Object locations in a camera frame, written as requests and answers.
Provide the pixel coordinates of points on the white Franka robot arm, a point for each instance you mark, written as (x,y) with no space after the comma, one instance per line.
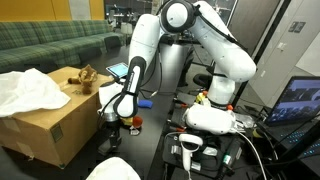
(230,56)

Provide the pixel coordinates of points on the cardboard box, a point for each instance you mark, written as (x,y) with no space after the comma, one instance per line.
(66,116)

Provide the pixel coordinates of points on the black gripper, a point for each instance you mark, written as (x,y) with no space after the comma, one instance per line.
(113,130)

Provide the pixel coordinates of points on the black perforated mounting board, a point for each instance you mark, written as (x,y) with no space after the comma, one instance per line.
(213,156)

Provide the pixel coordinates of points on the white VR headset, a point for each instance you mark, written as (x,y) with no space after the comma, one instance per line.
(208,118)

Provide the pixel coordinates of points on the tablet with white screen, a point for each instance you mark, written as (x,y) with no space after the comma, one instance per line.
(118,69)

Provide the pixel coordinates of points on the open black laptop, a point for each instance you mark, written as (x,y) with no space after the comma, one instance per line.
(293,106)

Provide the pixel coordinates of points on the white plastic bag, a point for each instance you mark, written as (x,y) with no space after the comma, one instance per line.
(26,91)

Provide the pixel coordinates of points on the green plaid couch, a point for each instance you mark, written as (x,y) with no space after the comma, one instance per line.
(33,43)

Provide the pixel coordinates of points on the white VR controller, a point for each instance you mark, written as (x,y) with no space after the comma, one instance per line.
(188,146)

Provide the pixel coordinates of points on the white wall light switch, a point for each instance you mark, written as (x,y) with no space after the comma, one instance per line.
(281,46)

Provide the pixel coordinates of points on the brown plush animal toy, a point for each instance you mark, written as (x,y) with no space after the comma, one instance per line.
(86,78)

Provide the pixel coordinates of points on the red plush tomato toy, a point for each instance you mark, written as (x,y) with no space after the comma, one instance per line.
(137,121)

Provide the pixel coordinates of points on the yellow emergency stop button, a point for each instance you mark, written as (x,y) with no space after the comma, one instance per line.
(201,98)

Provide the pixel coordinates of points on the white cloth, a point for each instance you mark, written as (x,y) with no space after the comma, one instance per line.
(113,170)

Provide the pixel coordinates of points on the yellow wrist camera mount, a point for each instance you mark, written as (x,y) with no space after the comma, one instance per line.
(126,121)

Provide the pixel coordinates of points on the blue sponge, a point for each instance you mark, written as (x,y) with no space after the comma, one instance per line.
(146,104)

